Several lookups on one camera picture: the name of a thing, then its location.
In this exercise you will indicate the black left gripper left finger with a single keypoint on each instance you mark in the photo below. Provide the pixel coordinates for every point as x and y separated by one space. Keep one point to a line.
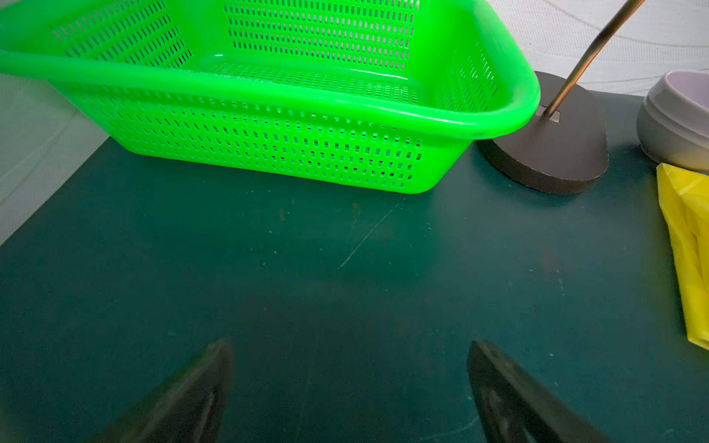
188 407

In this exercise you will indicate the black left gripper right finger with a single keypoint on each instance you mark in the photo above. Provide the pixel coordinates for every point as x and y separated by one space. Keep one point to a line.
513 407

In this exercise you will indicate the yellow raincoat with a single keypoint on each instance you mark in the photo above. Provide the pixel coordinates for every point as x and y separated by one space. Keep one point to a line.
683 199

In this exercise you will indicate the green plastic basket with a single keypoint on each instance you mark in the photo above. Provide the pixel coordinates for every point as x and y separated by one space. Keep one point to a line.
382 94

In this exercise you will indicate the dark metal hook stand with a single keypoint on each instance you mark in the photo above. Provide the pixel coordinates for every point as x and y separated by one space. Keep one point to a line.
563 149

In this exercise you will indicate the lilac ceramic bowl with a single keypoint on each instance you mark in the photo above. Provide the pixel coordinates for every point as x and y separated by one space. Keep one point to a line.
672 124

